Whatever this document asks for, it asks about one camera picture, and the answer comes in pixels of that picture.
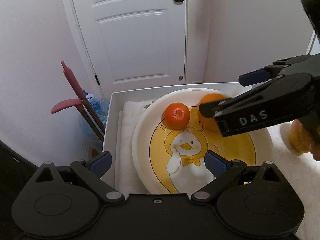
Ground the large orange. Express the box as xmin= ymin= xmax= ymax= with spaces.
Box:
xmin=197 ymin=93 xmax=226 ymax=131

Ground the small mandarin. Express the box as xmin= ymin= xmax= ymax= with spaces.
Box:
xmin=164 ymin=102 xmax=190 ymax=129

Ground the yellow-red apple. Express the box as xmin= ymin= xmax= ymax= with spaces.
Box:
xmin=289 ymin=120 xmax=316 ymax=153

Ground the cream duck-print bowl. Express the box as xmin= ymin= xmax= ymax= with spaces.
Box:
xmin=132 ymin=88 xmax=272 ymax=195

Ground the floral white tablecloth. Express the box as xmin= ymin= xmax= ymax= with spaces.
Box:
xmin=115 ymin=101 xmax=319 ymax=239

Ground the white tray table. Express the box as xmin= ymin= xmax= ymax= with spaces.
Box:
xmin=102 ymin=82 xmax=251 ymax=194

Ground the white panel door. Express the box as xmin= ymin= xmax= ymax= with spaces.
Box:
xmin=63 ymin=0 xmax=187 ymax=97

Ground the pink dustpan handle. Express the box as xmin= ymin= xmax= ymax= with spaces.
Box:
xmin=51 ymin=99 xmax=84 ymax=114

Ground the pink broom handle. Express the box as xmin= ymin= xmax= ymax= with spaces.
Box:
xmin=61 ymin=61 xmax=105 ymax=142

